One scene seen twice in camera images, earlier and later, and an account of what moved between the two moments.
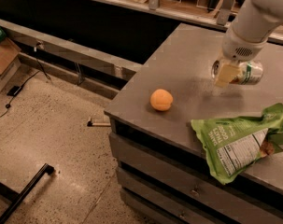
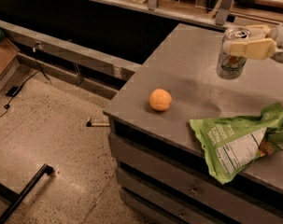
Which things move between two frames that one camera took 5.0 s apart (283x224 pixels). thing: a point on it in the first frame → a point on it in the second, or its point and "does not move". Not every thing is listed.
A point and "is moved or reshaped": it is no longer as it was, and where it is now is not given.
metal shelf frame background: (210, 4) does not move
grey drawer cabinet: (162, 170) does not move
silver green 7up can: (252, 72) is moved or reshaped
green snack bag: (234, 144) does not move
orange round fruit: (161, 100) does not move
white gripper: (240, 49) → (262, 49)
